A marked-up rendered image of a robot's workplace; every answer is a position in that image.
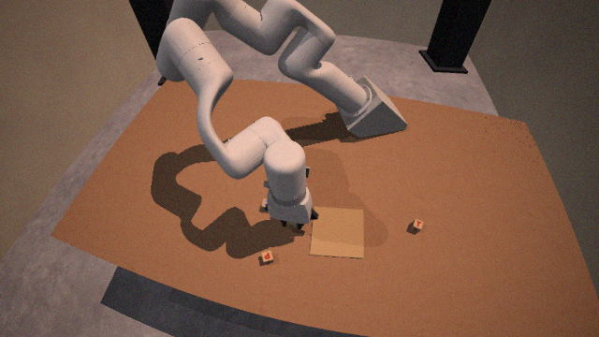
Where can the orange flat mat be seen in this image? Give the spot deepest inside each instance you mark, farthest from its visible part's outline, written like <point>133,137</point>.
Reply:
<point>338,232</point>

